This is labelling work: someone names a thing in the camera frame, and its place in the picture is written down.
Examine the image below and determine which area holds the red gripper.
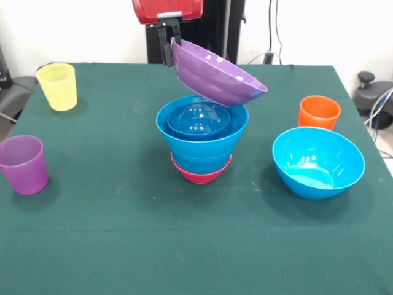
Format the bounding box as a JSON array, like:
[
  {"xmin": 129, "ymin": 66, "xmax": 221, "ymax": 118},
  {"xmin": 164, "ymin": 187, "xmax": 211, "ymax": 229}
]
[{"xmin": 131, "ymin": 0, "xmax": 205, "ymax": 68}]

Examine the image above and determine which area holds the wide purple bowl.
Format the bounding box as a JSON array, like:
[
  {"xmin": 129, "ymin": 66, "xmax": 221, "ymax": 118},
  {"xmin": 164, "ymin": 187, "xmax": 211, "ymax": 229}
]
[{"xmin": 169, "ymin": 37, "xmax": 269, "ymax": 109}]

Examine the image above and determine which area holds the small dark blue bowl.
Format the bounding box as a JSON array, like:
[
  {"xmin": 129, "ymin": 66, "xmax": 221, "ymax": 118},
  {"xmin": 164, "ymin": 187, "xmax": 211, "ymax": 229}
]
[{"xmin": 166, "ymin": 103, "xmax": 232, "ymax": 138}]

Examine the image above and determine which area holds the large blue bowl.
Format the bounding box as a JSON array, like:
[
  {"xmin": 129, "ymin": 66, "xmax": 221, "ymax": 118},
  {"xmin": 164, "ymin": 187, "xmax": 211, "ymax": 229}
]
[
  {"xmin": 271, "ymin": 126, "xmax": 366, "ymax": 201},
  {"xmin": 155, "ymin": 94, "xmax": 250, "ymax": 159}
]

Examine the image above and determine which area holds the small red bowl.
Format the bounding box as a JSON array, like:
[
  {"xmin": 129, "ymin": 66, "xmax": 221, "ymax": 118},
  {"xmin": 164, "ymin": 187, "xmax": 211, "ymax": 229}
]
[{"xmin": 169, "ymin": 152, "xmax": 233, "ymax": 186}]

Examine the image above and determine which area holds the purple cup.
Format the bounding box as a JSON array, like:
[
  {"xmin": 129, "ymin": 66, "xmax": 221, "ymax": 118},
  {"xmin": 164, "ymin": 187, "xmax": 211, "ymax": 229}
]
[{"xmin": 0, "ymin": 135, "xmax": 49, "ymax": 196}]

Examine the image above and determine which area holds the yellow cup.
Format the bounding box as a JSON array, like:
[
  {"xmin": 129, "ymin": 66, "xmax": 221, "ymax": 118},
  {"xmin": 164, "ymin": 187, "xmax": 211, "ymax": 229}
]
[{"xmin": 36, "ymin": 63, "xmax": 78, "ymax": 112}]

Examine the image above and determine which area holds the grey padded chair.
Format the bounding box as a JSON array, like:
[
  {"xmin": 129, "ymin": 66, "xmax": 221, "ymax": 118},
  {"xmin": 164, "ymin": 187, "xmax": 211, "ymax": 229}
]
[{"xmin": 0, "ymin": 45, "xmax": 35, "ymax": 124}]

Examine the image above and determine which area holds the orange cup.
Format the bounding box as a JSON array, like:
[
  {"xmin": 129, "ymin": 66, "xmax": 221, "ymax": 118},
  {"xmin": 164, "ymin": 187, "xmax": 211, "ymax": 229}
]
[{"xmin": 298, "ymin": 95, "xmax": 342, "ymax": 131}]

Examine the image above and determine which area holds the dark green tablecloth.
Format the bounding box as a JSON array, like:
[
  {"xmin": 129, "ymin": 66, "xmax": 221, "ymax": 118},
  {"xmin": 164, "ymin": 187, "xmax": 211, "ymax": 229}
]
[{"xmin": 0, "ymin": 62, "xmax": 393, "ymax": 295}]

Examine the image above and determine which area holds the dark grey chair base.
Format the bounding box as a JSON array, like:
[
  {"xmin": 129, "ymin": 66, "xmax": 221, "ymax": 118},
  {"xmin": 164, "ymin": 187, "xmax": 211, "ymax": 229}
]
[{"xmin": 352, "ymin": 71, "xmax": 393, "ymax": 130}]

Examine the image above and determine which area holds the black wall cable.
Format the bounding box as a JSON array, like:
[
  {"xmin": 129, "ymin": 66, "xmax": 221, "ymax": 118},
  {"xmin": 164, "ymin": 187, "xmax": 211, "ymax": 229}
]
[{"xmin": 247, "ymin": 0, "xmax": 284, "ymax": 65}]

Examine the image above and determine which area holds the bundle of light cables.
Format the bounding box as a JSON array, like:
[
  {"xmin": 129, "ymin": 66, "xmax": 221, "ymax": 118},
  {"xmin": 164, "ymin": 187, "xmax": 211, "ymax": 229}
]
[{"xmin": 364, "ymin": 87, "xmax": 393, "ymax": 160}]

